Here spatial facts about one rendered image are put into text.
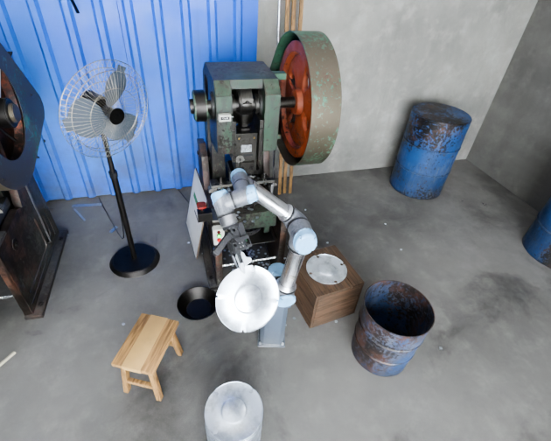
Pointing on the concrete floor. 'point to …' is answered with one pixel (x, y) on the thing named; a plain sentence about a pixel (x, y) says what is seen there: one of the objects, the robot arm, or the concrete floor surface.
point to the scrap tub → (391, 326)
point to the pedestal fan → (97, 116)
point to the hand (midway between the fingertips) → (240, 271)
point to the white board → (195, 213)
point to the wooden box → (326, 292)
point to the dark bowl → (197, 303)
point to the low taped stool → (146, 351)
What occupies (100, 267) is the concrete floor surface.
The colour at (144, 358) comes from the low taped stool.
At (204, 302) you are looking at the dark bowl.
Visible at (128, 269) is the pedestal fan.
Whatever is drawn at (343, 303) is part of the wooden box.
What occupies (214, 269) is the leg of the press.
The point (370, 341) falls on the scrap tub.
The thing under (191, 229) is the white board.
